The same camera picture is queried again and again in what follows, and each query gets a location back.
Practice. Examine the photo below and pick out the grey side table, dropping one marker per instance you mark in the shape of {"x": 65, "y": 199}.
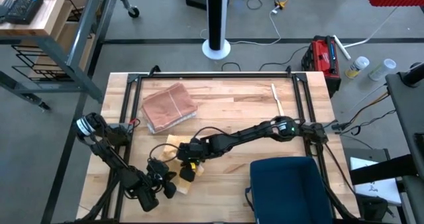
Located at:
{"x": 407, "y": 111}

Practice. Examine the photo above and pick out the white paper sheet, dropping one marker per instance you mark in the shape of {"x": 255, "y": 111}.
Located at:
{"x": 374, "y": 191}

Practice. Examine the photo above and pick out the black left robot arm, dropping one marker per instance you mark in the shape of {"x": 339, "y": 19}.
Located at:
{"x": 109, "y": 161}

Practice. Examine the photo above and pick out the white canister green label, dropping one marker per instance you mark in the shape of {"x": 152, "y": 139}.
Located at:
{"x": 382, "y": 69}

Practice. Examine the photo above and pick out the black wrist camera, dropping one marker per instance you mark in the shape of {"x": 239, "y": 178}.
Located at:
{"x": 187, "y": 174}
{"x": 169, "y": 190}

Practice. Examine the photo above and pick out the yellow checked towel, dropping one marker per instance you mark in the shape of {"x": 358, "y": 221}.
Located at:
{"x": 172, "y": 141}

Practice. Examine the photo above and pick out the red black clip lead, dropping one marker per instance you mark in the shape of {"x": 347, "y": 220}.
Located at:
{"x": 134, "y": 122}

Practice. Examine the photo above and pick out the black bag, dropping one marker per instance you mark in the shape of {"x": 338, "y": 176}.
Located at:
{"x": 374, "y": 209}

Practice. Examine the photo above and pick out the black white pole stand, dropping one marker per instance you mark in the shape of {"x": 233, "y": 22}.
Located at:
{"x": 217, "y": 18}

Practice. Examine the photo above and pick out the red tool case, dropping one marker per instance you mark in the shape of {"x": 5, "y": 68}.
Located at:
{"x": 323, "y": 58}

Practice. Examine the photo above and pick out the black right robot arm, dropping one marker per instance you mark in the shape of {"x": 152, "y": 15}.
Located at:
{"x": 251, "y": 133}

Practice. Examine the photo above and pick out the pink towel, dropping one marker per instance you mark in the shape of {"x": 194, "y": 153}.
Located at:
{"x": 167, "y": 106}

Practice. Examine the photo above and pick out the wooden workbench grey frame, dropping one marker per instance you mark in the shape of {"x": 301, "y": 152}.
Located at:
{"x": 53, "y": 5}

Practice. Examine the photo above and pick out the wooden side desk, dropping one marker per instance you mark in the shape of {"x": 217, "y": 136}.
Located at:
{"x": 39, "y": 73}

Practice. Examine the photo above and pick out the white plastic tube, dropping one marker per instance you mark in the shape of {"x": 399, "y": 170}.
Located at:
{"x": 341, "y": 46}

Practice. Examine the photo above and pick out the wooden stick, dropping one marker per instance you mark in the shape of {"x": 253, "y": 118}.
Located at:
{"x": 277, "y": 99}

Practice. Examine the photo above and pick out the navy fabric bin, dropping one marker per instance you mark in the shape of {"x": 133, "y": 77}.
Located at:
{"x": 289, "y": 191}

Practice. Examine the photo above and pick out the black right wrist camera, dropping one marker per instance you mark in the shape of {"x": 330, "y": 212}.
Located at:
{"x": 187, "y": 174}

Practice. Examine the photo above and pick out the yellow tag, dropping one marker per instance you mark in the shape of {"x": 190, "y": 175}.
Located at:
{"x": 193, "y": 166}

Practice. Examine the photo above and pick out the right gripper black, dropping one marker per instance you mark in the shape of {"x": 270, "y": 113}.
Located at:
{"x": 192, "y": 152}

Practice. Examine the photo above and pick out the white canister yellow label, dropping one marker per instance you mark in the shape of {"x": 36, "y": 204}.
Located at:
{"x": 357, "y": 66}

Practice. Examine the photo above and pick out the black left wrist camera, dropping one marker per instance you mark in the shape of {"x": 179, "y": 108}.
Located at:
{"x": 169, "y": 190}

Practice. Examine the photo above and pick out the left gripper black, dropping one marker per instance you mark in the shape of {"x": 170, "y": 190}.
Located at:
{"x": 158, "y": 172}

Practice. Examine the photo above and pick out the black keyboard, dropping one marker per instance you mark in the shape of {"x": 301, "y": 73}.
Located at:
{"x": 23, "y": 8}

